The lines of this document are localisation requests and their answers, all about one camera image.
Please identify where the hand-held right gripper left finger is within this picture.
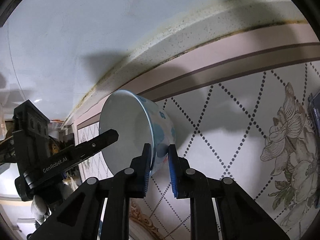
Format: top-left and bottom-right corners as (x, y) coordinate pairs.
(26, 143), (153, 240)

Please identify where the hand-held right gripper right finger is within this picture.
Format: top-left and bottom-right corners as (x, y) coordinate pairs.
(168, 144), (290, 240)

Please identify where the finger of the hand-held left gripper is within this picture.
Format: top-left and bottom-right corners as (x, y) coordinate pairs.
(75, 129), (119, 159)

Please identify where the white bowl with blue flowers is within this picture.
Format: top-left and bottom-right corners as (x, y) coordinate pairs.
(99, 89), (177, 178)

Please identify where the person's left hand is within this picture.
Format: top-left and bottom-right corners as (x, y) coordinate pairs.
(30, 194), (52, 227)

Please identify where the printed floral counter cloth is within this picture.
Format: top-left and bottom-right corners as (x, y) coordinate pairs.
(75, 21), (320, 240)

